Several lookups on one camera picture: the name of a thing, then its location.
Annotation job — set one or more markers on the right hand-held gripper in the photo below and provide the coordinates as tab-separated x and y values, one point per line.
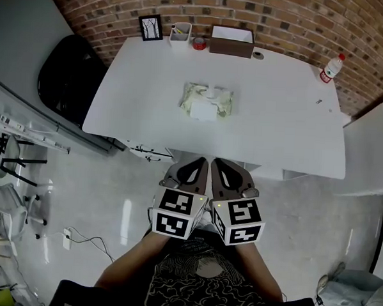
242	223

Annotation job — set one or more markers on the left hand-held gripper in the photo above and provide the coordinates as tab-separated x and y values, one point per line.
172	216

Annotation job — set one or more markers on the patterned wet wipe pack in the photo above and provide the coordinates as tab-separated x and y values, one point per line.
220	99

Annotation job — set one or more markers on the person's left forearm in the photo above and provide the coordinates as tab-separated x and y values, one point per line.
131	258

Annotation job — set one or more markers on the person's right forearm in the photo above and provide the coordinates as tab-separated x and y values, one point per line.
259	268

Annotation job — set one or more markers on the person's white shoe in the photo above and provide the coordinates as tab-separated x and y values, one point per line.
204	221

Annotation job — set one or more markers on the person's black printed shirt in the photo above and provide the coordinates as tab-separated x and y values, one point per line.
201	277

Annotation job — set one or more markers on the small metal clip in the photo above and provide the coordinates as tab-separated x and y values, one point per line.
319	101

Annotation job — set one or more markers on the red tape roll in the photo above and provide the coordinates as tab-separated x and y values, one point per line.
199	44

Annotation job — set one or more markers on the brown open box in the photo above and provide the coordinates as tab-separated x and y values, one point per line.
230	48

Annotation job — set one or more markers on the white pen holder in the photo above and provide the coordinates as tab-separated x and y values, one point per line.
180	41

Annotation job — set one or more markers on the white floor power strip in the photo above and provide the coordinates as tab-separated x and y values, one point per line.
67	238

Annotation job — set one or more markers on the marker pen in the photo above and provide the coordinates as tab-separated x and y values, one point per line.
174	29

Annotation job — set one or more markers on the red label water bottle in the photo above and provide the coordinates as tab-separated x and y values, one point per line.
331	69

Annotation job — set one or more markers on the black office chair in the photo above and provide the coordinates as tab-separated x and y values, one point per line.
70	79

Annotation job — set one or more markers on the black curved pole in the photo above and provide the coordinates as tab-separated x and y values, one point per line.
381	229

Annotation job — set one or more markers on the white swivel chair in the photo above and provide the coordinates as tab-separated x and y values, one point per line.
12	203

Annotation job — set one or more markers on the black picture frame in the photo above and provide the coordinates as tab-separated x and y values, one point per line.
151	28

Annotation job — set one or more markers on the long white wall power strip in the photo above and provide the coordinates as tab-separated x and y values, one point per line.
26	131

